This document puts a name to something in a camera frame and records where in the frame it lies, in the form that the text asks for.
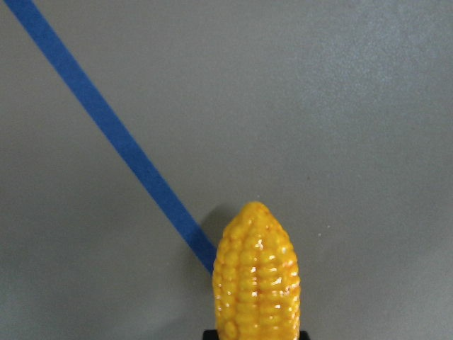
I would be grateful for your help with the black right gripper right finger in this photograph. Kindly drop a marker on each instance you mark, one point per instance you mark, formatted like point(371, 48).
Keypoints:
point(303, 335)

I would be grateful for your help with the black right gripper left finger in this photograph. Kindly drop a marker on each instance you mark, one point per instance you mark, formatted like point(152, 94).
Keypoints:
point(210, 334)

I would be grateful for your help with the yellow corn cob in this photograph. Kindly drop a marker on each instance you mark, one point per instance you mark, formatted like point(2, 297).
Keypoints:
point(255, 280)

